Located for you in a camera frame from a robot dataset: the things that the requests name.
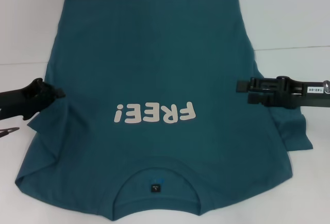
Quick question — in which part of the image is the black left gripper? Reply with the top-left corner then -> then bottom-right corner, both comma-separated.
0,78 -> 66,122

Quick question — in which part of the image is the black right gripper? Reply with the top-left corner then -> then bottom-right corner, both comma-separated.
236,75 -> 330,110

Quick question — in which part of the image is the teal blue FREE t-shirt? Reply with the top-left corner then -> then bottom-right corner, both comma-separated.
14,0 -> 314,208

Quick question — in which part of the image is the dark left wrist cable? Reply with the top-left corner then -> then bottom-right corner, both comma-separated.
0,126 -> 20,139

